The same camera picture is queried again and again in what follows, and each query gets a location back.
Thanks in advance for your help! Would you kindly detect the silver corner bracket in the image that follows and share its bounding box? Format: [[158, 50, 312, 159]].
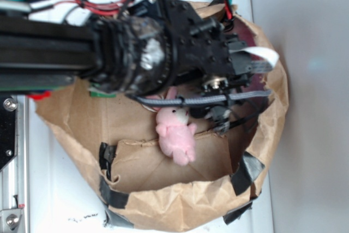
[[1, 208, 22, 233]]

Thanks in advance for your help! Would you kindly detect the aluminium frame rail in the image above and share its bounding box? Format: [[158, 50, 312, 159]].
[[1, 95, 30, 232]]

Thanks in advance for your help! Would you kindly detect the black metal bracket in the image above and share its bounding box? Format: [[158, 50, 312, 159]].
[[1, 95, 17, 171]]

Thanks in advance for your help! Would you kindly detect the brown paper bag bin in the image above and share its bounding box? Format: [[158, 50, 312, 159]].
[[36, 3, 289, 232]]

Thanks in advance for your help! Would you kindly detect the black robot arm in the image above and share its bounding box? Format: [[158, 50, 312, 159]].
[[1, 0, 256, 133]]

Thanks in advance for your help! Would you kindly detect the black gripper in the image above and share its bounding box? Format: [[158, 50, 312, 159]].
[[129, 0, 253, 133]]

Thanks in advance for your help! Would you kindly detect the green rectangular block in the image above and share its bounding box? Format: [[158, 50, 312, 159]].
[[88, 83, 116, 98]]

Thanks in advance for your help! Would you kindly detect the grey braided cable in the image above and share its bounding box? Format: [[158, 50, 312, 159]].
[[127, 88, 273, 108]]

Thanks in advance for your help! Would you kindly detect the pink plush bunny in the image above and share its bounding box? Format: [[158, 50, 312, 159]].
[[147, 87, 198, 166]]

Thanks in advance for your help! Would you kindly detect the white flat ribbon cable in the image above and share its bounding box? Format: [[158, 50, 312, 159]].
[[239, 47, 280, 67]]

